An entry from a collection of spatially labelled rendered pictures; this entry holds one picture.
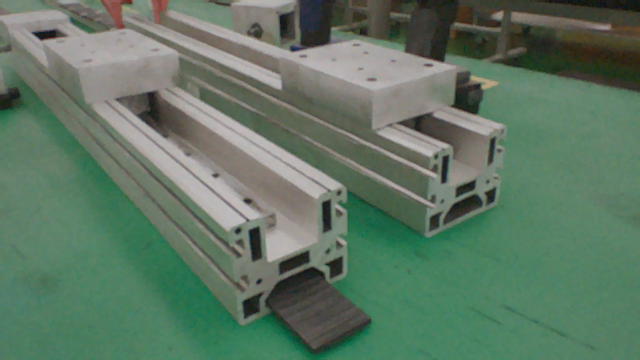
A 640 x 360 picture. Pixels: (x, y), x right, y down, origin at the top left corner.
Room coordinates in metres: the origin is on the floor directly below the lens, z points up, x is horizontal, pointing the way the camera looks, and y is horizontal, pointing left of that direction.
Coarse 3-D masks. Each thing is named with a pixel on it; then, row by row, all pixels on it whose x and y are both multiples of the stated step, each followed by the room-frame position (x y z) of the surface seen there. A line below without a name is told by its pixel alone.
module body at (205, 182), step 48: (48, 96) 0.78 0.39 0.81; (192, 96) 0.59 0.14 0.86; (96, 144) 0.59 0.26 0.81; (144, 144) 0.46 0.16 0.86; (192, 144) 0.55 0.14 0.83; (240, 144) 0.46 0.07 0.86; (144, 192) 0.47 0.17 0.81; (192, 192) 0.37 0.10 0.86; (240, 192) 0.42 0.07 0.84; (288, 192) 0.39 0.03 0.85; (336, 192) 0.37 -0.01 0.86; (192, 240) 0.38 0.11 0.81; (240, 240) 0.33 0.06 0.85; (288, 240) 0.36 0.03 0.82; (336, 240) 0.38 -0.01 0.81; (240, 288) 0.32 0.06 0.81
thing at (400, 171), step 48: (192, 48) 0.82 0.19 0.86; (240, 48) 0.85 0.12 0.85; (240, 96) 0.71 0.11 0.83; (288, 96) 0.61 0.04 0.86; (288, 144) 0.61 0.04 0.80; (336, 144) 0.53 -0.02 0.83; (384, 144) 0.47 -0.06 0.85; (432, 144) 0.44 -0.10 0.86; (480, 144) 0.47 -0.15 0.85; (384, 192) 0.47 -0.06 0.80; (432, 192) 0.43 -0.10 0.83; (480, 192) 0.47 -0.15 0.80
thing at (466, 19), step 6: (462, 6) 4.57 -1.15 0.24; (468, 6) 4.61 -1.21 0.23; (462, 12) 4.57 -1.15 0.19; (468, 12) 4.61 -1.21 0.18; (492, 12) 4.82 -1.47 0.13; (498, 12) 5.05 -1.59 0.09; (456, 18) 4.52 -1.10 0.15; (462, 18) 4.57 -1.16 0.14; (468, 18) 4.62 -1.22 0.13; (468, 24) 4.62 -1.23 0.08; (492, 24) 4.84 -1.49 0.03; (618, 24) 3.67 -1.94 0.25; (450, 30) 4.55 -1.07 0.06; (456, 30) 4.53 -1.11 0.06; (630, 30) 3.60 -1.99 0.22; (636, 30) 3.57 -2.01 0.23; (450, 36) 4.55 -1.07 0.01; (456, 36) 4.54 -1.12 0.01
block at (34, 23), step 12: (36, 12) 1.07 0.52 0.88; (48, 12) 1.07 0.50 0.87; (0, 24) 1.03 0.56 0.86; (12, 24) 0.98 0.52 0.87; (24, 24) 0.99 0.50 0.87; (36, 24) 1.00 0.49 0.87; (48, 24) 1.01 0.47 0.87; (36, 36) 1.01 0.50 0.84; (48, 36) 1.02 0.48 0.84; (0, 48) 0.99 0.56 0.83; (12, 48) 0.97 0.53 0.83; (12, 60) 1.01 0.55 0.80
